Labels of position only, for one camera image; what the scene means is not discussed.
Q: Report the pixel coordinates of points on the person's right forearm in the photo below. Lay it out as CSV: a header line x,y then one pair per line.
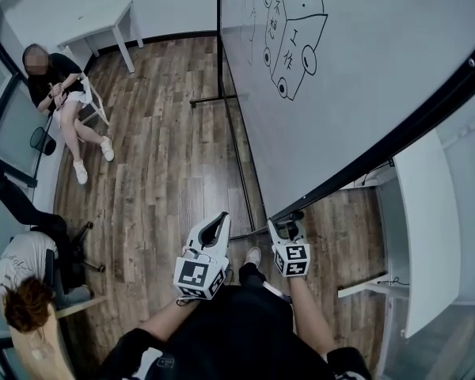
x,y
310,315

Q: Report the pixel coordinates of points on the black office chair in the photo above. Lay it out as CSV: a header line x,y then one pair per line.
x,y
23,208

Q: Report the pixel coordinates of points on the white standing desk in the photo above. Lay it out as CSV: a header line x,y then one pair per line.
x,y
427,232

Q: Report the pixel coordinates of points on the black-framed rolling whiteboard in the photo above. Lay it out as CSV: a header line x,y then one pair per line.
x,y
360,93

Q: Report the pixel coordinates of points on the small white table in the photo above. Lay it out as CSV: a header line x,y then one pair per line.
x,y
103,26

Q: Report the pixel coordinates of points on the white power strip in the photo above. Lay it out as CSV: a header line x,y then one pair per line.
x,y
356,291

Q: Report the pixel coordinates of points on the person's white shoe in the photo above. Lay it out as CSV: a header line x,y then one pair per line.
x,y
254,255

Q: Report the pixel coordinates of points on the black mesh waste bin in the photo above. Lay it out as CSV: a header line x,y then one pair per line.
x,y
41,143

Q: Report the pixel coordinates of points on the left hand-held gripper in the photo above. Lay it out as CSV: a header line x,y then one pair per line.
x,y
198,277

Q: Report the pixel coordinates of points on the white wooden chair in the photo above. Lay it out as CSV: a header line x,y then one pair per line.
x,y
95,105

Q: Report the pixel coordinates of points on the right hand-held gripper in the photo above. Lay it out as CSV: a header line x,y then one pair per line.
x,y
293,259

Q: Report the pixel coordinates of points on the black-framed window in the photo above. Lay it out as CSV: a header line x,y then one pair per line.
x,y
8,133

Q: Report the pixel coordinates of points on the light wooden desk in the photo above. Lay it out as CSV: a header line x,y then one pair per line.
x,y
43,354

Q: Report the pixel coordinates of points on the person's left forearm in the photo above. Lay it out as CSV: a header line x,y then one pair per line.
x,y
166,323

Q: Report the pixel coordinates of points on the person's black clothing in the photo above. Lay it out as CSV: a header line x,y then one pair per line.
x,y
237,331

